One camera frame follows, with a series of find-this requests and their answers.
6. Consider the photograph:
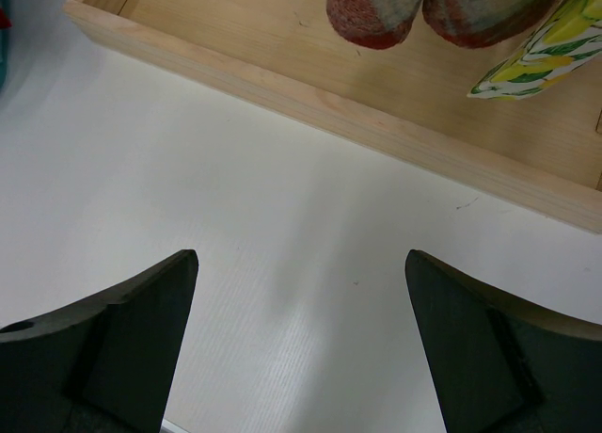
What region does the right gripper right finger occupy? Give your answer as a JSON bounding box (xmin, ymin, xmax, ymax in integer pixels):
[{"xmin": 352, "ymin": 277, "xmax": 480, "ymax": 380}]
[{"xmin": 405, "ymin": 250, "xmax": 601, "ymax": 432}]

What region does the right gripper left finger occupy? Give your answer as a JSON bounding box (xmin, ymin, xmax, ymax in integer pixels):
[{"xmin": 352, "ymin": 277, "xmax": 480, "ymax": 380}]
[{"xmin": 1, "ymin": 249, "xmax": 198, "ymax": 432}]

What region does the lemon print skirt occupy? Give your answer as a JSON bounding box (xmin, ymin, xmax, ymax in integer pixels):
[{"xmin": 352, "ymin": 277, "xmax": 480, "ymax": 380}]
[{"xmin": 468, "ymin": 0, "xmax": 601, "ymax": 100}]

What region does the red plaid skirt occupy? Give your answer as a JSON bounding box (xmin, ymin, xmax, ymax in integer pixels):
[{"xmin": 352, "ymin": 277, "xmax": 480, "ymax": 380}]
[{"xmin": 325, "ymin": 0, "xmax": 557, "ymax": 50}]

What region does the red pleated skirt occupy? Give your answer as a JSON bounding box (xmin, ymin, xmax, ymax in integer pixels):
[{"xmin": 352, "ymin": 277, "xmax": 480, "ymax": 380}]
[{"xmin": 0, "ymin": 8, "xmax": 12, "ymax": 30}]

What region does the wooden clothes rack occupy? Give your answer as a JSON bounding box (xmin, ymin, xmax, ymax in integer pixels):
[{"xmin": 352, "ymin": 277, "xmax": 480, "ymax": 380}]
[{"xmin": 64, "ymin": 0, "xmax": 601, "ymax": 233}]

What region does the teal plastic basin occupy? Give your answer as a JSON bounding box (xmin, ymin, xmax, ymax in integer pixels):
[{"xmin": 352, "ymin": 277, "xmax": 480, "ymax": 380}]
[{"xmin": 0, "ymin": 0, "xmax": 10, "ymax": 88}]

